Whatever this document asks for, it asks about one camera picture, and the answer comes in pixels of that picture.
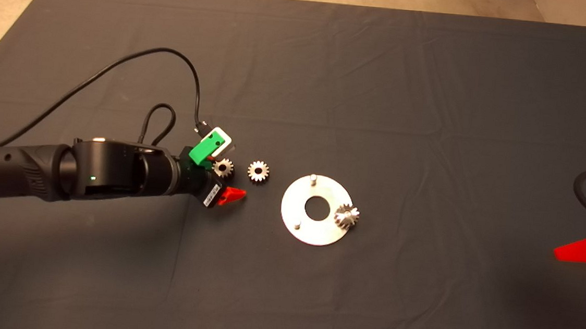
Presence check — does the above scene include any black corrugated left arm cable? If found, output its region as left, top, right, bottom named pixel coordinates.
left=139, top=102, right=178, bottom=149

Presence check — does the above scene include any dark grey table cloth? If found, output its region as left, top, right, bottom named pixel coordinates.
left=0, top=0, right=586, bottom=329

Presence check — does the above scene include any round metal carrier plate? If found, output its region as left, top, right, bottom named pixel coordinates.
left=278, top=172, right=355, bottom=249

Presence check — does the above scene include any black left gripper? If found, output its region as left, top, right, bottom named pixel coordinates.
left=172, top=145, right=251, bottom=212

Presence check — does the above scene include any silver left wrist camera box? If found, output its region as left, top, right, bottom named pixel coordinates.
left=197, top=125, right=234, bottom=160

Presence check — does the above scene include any green left camera mount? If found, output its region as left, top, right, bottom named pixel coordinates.
left=188, top=129, right=225, bottom=168

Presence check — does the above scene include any black left camera cable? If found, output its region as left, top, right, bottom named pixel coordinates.
left=0, top=34, right=213, bottom=164

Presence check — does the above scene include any small steel planetary gear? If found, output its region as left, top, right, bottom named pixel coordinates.
left=333, top=203, right=361, bottom=231
left=212, top=157, right=235, bottom=179
left=247, top=160, right=272, bottom=184

